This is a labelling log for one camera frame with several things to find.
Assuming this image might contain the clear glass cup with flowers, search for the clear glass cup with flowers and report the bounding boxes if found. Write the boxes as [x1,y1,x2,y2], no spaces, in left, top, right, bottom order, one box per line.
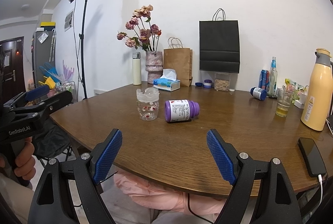
[136,87,159,121]

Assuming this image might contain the person's left hand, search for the person's left hand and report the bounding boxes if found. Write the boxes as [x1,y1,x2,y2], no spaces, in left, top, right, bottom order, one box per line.
[14,137,36,181]

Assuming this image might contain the rack with cleaning supplies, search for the rack with cleaning supplies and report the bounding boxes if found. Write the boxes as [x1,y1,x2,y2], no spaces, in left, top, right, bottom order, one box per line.
[38,61,76,94]

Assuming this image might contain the dark brown door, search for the dark brown door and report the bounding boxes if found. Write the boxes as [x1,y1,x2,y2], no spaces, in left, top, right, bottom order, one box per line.
[1,36,25,102]

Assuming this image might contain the grey refrigerator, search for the grey refrigerator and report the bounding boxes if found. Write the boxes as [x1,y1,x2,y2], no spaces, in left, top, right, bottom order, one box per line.
[31,31,55,87]

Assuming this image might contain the black smartphone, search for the black smartphone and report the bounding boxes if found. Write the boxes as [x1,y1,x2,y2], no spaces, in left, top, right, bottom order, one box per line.
[298,137,327,178]

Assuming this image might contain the yellow box on refrigerator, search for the yellow box on refrigerator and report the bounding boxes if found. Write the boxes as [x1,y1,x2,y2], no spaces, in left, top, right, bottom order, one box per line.
[40,22,56,27]

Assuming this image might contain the pink clothing on lap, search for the pink clothing on lap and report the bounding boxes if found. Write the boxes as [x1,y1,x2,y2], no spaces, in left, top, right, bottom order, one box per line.
[113,169,226,215]

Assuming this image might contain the white thermos flask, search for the white thermos flask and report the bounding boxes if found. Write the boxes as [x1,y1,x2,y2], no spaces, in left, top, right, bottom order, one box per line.
[132,52,142,85]

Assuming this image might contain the yellow thermos jug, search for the yellow thermos jug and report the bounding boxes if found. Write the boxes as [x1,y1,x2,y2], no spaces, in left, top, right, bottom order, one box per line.
[301,48,332,132]

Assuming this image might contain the white charger box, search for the white charger box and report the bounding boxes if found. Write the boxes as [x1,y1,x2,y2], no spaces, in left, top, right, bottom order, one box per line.
[294,93,307,109]

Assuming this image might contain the drinking glass with yellow liquid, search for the drinking glass with yellow liquid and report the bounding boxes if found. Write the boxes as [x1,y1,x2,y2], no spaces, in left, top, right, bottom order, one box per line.
[275,88,293,118]

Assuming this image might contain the pink ceramic vase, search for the pink ceramic vase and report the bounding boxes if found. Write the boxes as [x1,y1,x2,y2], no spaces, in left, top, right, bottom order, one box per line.
[145,52,163,84]

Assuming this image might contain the dried pink rose bouquet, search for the dried pink rose bouquet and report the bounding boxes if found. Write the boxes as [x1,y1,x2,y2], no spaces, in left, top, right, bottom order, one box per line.
[116,4,162,52]

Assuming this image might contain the clear glass bottle blue label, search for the clear glass bottle blue label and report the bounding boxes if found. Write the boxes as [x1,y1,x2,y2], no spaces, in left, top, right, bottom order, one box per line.
[267,57,278,98]

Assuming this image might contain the snack packets pile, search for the snack packets pile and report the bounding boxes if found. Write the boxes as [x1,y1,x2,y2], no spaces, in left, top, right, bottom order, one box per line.
[285,79,305,100]

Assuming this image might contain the blue tissue box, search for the blue tissue box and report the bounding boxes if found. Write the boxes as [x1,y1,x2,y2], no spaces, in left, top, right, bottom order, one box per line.
[153,69,181,92]

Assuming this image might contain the purple supplement bottle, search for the purple supplement bottle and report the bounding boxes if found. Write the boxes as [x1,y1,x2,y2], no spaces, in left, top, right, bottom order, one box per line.
[164,99,200,123]

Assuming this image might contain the blue red drink can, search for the blue red drink can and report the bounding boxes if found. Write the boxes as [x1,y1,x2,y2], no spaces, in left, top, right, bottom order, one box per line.
[258,70,269,90]

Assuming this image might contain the clear jar with grains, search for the clear jar with grains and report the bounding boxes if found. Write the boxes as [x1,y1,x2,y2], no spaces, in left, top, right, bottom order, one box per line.
[214,72,230,92]

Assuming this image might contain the brown paper bag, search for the brown paper bag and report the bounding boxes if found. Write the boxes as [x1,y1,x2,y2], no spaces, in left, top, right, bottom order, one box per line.
[163,37,193,87]

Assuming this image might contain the small purple-lidded jar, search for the small purple-lidded jar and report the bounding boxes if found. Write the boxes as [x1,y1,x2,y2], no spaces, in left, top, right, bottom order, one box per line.
[203,79,212,88]

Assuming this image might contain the blue bottle cap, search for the blue bottle cap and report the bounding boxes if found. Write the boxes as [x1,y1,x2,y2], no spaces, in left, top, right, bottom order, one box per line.
[195,82,203,87]

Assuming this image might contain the black paper bag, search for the black paper bag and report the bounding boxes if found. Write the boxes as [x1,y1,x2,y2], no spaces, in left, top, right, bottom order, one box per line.
[199,8,240,74]

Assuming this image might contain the white charging cable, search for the white charging cable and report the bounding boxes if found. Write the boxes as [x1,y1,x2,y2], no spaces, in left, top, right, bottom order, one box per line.
[317,173,325,205]

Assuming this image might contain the black cable under table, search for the black cable under table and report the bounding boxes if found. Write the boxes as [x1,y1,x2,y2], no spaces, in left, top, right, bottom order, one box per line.
[187,192,215,224]

